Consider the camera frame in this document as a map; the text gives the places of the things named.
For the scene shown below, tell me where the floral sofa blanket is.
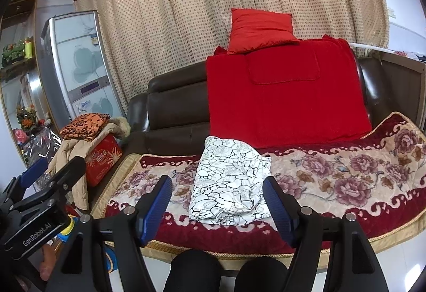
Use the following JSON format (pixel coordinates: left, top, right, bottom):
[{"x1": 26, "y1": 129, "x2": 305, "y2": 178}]
[{"x1": 91, "y1": 112, "x2": 426, "y2": 271}]

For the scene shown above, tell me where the red pillow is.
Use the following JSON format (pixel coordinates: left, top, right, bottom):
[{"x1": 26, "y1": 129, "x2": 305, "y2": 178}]
[{"x1": 227, "y1": 8, "x2": 300, "y2": 55}]

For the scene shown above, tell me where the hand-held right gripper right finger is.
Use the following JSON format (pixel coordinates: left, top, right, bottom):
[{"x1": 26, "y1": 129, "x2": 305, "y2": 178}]
[{"x1": 262, "y1": 176, "x2": 390, "y2": 292}]

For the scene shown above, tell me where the person's leg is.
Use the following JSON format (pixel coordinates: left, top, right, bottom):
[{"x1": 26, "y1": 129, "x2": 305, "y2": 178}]
[
  {"x1": 163, "y1": 249, "x2": 222, "y2": 292},
  {"x1": 233, "y1": 256, "x2": 288, "y2": 292}
]

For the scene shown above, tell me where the beige dotted curtain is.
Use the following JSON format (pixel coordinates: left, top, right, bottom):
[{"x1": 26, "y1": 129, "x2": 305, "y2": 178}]
[{"x1": 71, "y1": 0, "x2": 391, "y2": 113}]

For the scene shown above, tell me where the flower arrangement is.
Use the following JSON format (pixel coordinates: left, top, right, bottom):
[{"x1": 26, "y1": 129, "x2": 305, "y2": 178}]
[{"x1": 17, "y1": 105, "x2": 44, "y2": 133}]

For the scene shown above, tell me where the brown wooden bed frame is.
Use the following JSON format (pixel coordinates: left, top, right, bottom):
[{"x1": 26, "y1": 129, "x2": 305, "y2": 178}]
[{"x1": 378, "y1": 49, "x2": 426, "y2": 133}]

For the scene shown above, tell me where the person's left leg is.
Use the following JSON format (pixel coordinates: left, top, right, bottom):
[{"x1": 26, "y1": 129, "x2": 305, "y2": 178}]
[{"x1": 163, "y1": 249, "x2": 222, "y2": 292}]

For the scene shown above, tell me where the green shelf ornament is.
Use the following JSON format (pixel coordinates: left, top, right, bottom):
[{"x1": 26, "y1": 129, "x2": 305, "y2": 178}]
[{"x1": 2, "y1": 43, "x2": 26, "y2": 66}]

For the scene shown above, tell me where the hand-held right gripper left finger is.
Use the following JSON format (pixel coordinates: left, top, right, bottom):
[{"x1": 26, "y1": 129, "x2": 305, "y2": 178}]
[{"x1": 53, "y1": 175, "x2": 174, "y2": 292}]

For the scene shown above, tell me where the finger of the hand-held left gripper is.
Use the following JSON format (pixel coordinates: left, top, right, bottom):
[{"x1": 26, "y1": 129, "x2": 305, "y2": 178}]
[
  {"x1": 0, "y1": 157, "x2": 49, "y2": 210},
  {"x1": 43, "y1": 156, "x2": 88, "y2": 195}
]

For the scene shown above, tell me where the white rod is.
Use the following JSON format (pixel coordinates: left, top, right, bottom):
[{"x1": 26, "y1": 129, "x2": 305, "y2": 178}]
[{"x1": 348, "y1": 42, "x2": 393, "y2": 55}]

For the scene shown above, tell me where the red cardboard box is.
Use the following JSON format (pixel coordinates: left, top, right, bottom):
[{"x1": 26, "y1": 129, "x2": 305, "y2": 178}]
[{"x1": 85, "y1": 134, "x2": 123, "y2": 187}]

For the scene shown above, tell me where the red blanket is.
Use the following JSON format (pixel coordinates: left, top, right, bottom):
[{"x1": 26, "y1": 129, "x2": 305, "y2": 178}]
[{"x1": 206, "y1": 34, "x2": 372, "y2": 149}]

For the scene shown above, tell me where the white black patterned coat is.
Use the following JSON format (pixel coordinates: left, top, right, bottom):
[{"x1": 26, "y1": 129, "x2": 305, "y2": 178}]
[{"x1": 188, "y1": 136, "x2": 273, "y2": 225}]

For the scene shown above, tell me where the person's left hand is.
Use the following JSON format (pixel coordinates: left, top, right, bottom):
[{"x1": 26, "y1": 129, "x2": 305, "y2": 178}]
[{"x1": 39, "y1": 239, "x2": 64, "y2": 282}]

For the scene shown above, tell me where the silver refrigerator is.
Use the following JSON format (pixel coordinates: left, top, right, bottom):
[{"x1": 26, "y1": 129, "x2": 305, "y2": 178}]
[{"x1": 35, "y1": 10, "x2": 126, "y2": 126}]

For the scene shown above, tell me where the beige fur-trimmed jacket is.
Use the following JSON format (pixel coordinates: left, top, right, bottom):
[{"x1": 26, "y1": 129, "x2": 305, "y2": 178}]
[{"x1": 47, "y1": 117, "x2": 131, "y2": 211}]

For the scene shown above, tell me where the brown leather sofa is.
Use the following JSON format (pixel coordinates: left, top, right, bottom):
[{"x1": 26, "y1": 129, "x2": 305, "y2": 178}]
[{"x1": 89, "y1": 57, "x2": 387, "y2": 213}]

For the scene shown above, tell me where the orange black patterned cloth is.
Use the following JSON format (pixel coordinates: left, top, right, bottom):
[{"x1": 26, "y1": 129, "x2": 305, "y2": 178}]
[{"x1": 60, "y1": 113, "x2": 111, "y2": 142}]

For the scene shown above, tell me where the person's right leg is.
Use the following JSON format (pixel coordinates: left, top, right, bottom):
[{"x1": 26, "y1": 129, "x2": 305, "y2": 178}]
[{"x1": 233, "y1": 256, "x2": 288, "y2": 292}]

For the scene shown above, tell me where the clear plastic wrap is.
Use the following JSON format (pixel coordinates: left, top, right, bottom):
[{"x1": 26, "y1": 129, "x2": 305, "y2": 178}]
[{"x1": 23, "y1": 127, "x2": 62, "y2": 186}]

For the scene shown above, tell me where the wooden display cabinet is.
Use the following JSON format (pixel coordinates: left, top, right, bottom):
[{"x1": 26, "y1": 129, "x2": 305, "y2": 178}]
[{"x1": 0, "y1": 0, "x2": 45, "y2": 173}]

